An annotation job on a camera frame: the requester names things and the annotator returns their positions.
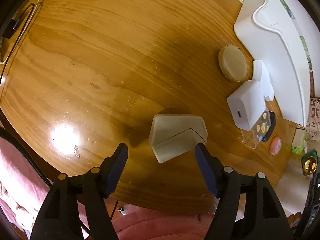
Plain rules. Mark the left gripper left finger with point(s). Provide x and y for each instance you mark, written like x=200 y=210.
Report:
x=59 y=218

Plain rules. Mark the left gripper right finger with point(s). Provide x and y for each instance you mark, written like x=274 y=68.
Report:
x=248 y=206

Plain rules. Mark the green gold perfume bottle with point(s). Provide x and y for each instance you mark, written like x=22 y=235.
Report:
x=309 y=162

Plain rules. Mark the pink correction tape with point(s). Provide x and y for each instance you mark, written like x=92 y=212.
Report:
x=275 y=146

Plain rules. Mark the black power adapter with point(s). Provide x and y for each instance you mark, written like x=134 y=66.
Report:
x=271 y=127

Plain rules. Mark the beige envelope-shaped case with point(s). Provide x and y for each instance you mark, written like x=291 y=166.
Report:
x=173 y=135

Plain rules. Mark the round gold compact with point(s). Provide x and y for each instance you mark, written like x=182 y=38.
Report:
x=232 y=63

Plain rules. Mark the clear sticker plastic box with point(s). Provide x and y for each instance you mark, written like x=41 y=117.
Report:
x=253 y=137

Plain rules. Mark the green tissue pack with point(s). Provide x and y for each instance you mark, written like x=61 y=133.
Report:
x=299 y=145

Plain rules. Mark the beige letter print bag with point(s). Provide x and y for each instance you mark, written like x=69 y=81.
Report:
x=312 y=126

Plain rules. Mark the white square charger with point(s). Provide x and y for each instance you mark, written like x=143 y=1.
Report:
x=247 y=104

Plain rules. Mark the white plastic storage bin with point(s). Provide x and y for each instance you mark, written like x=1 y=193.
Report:
x=267 y=31

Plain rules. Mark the white power strip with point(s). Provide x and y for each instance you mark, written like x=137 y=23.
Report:
x=4 y=49

